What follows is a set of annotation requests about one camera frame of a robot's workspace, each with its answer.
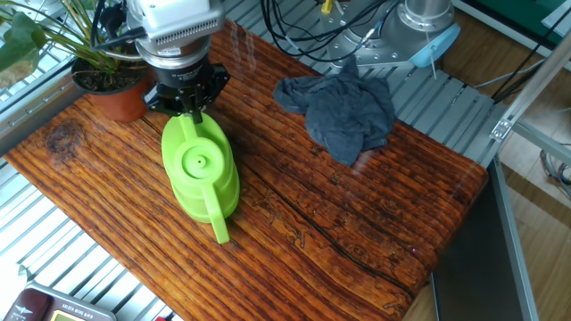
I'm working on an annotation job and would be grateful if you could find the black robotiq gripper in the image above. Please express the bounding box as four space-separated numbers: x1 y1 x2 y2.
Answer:
142 53 232 125

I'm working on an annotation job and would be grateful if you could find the green plastic watering can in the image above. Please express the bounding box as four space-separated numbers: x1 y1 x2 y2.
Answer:
161 111 241 245

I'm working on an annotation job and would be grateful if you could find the green plant in terracotta pot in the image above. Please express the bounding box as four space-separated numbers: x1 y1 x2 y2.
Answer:
0 0 155 124

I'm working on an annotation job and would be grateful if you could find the dark grey towel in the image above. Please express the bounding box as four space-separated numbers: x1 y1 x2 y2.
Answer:
272 55 396 167

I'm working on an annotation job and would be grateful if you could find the glossy brown wooden board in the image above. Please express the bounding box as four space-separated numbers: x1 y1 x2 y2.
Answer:
3 20 490 321

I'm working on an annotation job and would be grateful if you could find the maroon desk telephone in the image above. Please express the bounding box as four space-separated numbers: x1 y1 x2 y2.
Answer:
2 281 118 321

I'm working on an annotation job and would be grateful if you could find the green floor mat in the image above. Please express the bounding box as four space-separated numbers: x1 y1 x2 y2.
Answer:
472 0 571 45

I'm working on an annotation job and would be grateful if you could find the white wrist mount box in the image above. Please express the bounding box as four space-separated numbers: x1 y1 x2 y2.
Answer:
126 0 227 49

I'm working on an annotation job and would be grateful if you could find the black cable bundle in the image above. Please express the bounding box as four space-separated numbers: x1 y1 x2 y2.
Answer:
261 0 398 63

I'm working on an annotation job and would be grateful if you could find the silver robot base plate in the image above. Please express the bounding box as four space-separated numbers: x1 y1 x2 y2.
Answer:
327 6 418 69

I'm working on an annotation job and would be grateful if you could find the aluminium frame profile with bracket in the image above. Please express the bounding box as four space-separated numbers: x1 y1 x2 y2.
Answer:
490 42 571 142

